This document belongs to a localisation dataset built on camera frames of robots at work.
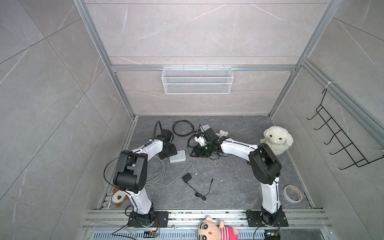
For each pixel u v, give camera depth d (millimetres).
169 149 836
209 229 648
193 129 1102
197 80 1005
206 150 817
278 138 851
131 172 477
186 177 859
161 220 736
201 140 880
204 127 1108
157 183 856
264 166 520
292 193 819
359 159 582
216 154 859
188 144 1032
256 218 734
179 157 956
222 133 1042
